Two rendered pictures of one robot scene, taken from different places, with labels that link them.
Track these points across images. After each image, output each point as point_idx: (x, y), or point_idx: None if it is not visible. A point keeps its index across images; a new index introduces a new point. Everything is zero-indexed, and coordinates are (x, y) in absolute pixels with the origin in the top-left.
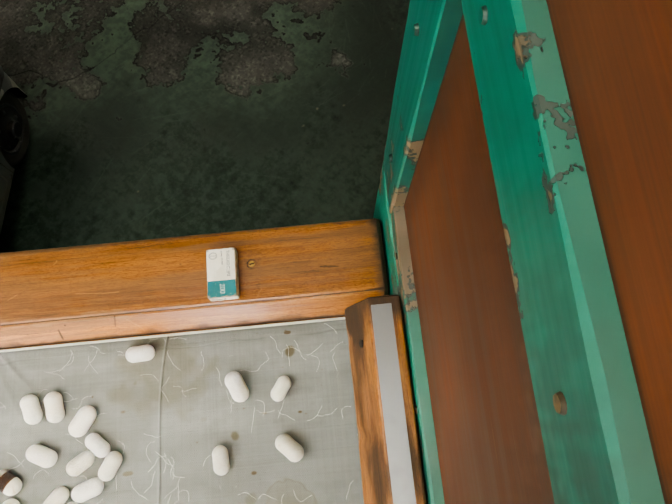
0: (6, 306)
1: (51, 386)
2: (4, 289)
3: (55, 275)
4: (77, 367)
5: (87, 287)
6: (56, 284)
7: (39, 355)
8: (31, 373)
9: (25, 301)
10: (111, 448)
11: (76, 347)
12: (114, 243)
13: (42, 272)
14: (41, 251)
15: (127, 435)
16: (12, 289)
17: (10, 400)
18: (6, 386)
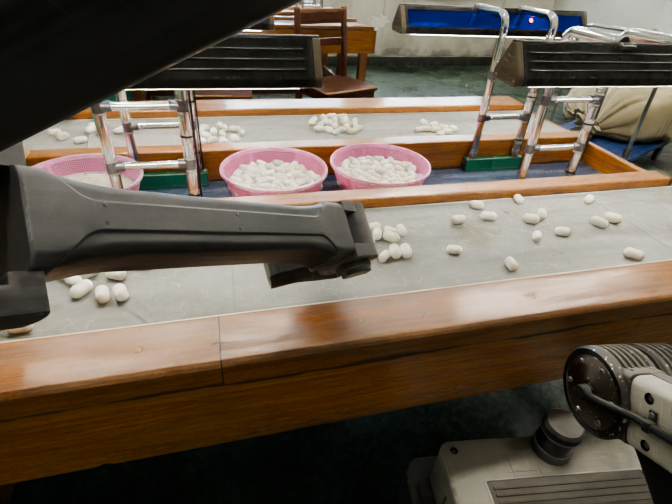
0: (128, 338)
1: (107, 308)
2: (129, 349)
3: (76, 362)
4: (83, 320)
5: (46, 356)
6: (77, 356)
7: (115, 324)
8: (123, 314)
9: (109, 342)
10: (67, 283)
11: (81, 331)
12: (5, 395)
13: (89, 364)
14: (88, 381)
15: (53, 289)
16: (121, 349)
17: (141, 300)
18: (144, 306)
